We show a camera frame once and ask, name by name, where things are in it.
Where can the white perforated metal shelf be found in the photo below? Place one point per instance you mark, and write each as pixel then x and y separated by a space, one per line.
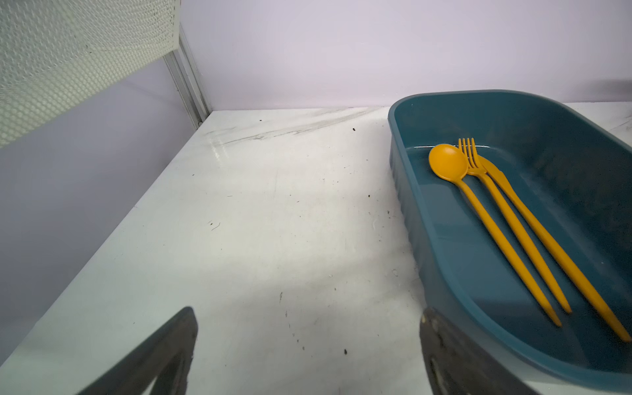
pixel 57 54

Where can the yellow plastic spoon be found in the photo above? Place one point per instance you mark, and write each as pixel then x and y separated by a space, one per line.
pixel 450 164

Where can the aluminium frame profile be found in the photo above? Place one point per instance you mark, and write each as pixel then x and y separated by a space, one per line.
pixel 188 80

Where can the yellow plastic fork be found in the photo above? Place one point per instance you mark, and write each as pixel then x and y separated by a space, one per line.
pixel 476 168

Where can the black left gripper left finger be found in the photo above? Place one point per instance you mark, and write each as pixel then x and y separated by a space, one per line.
pixel 161 363

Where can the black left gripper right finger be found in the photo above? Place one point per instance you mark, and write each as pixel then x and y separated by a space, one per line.
pixel 455 364

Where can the yellow plastic knife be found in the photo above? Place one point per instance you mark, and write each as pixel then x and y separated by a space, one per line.
pixel 558 253

